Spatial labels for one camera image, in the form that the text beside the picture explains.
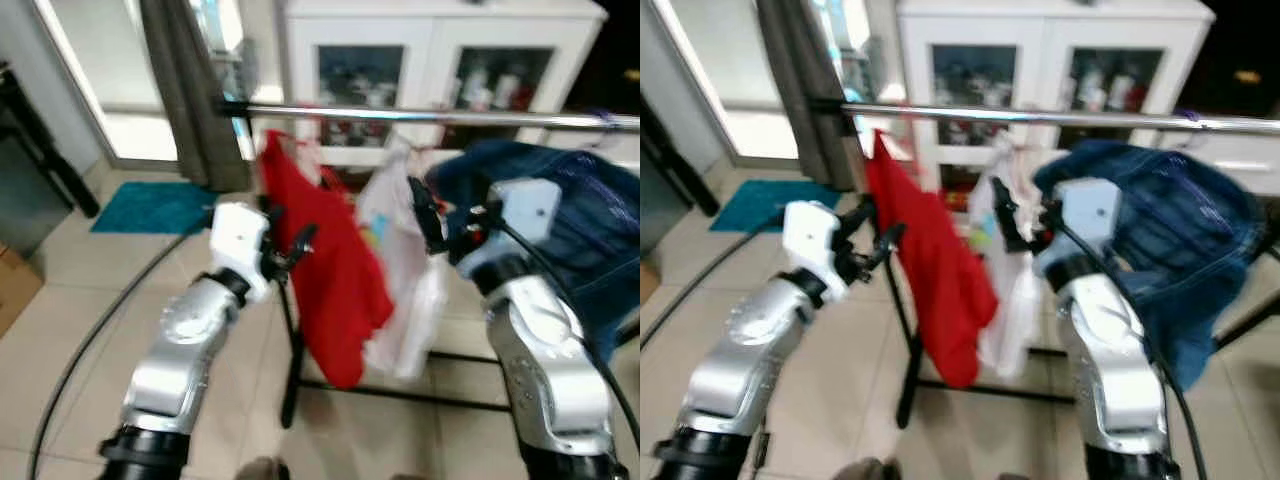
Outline red garment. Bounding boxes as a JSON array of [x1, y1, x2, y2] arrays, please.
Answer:
[[864, 129, 1000, 390], [257, 129, 395, 390]]

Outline white printed garment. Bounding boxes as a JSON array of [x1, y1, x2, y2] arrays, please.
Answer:
[[354, 138, 453, 382], [964, 135, 1047, 380]]

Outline teal floor mat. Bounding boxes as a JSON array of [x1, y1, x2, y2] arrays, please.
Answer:
[[709, 179, 844, 234], [90, 181, 218, 237]]

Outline blue denim garment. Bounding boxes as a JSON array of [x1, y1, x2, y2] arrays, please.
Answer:
[[427, 138, 641, 363], [1034, 138, 1267, 393]]

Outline grey curtain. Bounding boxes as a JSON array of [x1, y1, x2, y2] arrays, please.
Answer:
[[754, 0, 867, 193], [137, 0, 253, 193]]

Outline white glass-door cabinet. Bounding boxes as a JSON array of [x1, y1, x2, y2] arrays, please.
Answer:
[[894, 0, 1217, 173], [278, 0, 610, 171]]

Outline white framed glass door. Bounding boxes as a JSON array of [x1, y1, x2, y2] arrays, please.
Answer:
[[650, 0, 776, 167], [33, 0, 183, 167]]

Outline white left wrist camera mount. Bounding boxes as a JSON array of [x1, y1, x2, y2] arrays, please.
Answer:
[[210, 201, 272, 303], [781, 200, 843, 303]]

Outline chrome clothes rack rail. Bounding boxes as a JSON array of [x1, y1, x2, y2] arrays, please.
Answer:
[[218, 100, 641, 133], [812, 100, 1280, 137]]

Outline black clothes rack frame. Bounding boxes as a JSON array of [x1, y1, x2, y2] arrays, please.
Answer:
[[278, 275, 641, 431], [880, 225, 1280, 431]]

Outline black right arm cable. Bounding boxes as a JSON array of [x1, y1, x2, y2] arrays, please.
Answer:
[[1058, 212, 1204, 480], [488, 215, 641, 446]]

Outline black furniture frame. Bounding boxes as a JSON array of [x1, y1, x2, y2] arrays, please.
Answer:
[[640, 92, 720, 218], [0, 62, 102, 220]]

